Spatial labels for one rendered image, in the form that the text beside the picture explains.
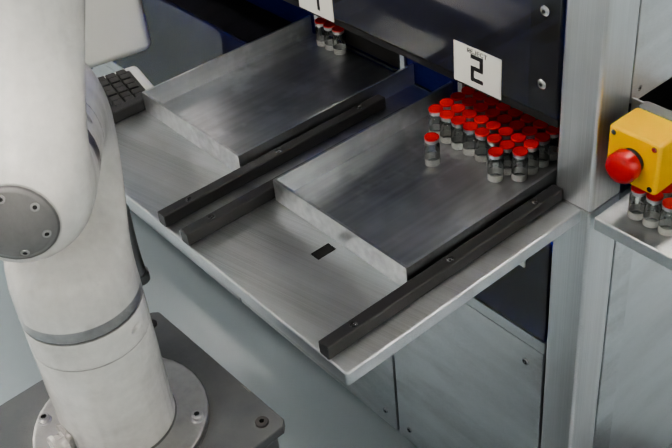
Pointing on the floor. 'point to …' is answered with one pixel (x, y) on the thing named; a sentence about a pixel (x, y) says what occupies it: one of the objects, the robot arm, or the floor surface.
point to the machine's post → (587, 179)
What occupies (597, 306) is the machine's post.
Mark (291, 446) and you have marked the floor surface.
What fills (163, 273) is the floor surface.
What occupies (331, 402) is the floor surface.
